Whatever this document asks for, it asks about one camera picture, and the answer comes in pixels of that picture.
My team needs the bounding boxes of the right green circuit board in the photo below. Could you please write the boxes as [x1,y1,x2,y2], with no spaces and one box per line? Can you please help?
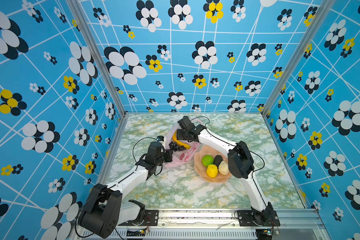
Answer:
[256,229,280,240]

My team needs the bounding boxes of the yellow fake banana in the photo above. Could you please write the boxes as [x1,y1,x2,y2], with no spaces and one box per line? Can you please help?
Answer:
[172,131,191,150]

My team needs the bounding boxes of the pink scalloped plastic plate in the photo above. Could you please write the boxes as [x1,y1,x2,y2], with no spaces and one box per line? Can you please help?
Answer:
[194,145,232,184]

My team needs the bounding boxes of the pink plastic bag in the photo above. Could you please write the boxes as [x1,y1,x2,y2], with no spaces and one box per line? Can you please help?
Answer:
[164,125,200,169]

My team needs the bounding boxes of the yellow fake lemon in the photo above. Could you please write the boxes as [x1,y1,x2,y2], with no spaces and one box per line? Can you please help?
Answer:
[206,164,219,178]

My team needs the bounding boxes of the right aluminium corner post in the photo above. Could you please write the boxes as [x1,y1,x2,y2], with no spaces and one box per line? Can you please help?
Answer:
[262,0,336,119]

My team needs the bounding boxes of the black fake grapes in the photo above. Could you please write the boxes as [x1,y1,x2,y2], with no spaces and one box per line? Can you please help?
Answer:
[169,142,187,152]

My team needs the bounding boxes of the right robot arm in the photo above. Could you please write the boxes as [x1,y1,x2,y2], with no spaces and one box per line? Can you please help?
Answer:
[177,116,275,226]

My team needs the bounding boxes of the left green circuit board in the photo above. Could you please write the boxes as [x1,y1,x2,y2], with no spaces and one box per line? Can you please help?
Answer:
[126,228,150,237]

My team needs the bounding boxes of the aluminium front rail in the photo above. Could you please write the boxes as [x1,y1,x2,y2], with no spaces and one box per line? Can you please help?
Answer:
[68,208,331,240]

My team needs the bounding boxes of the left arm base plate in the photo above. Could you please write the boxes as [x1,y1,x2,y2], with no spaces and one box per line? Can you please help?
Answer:
[118,210,159,227]

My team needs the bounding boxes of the left aluminium corner post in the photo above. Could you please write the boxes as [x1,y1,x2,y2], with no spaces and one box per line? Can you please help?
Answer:
[67,0,126,118]

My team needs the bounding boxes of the aluminium corner post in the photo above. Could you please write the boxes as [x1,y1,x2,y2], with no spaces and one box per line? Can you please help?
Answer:
[67,0,126,118]
[262,0,336,119]

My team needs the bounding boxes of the green fake lime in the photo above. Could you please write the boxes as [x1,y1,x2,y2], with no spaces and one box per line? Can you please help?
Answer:
[202,155,214,167]

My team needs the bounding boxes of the dark fake avocado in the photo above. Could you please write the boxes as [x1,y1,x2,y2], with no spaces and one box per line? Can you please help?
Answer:
[213,155,224,167]

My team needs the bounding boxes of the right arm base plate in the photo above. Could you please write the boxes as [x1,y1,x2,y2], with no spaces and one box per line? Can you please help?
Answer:
[234,210,281,228]

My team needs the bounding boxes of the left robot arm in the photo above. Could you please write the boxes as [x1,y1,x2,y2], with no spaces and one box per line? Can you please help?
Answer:
[74,141,173,239]

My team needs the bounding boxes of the green circuit board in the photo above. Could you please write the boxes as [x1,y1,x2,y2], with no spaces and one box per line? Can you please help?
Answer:
[126,228,150,237]
[256,229,280,240]

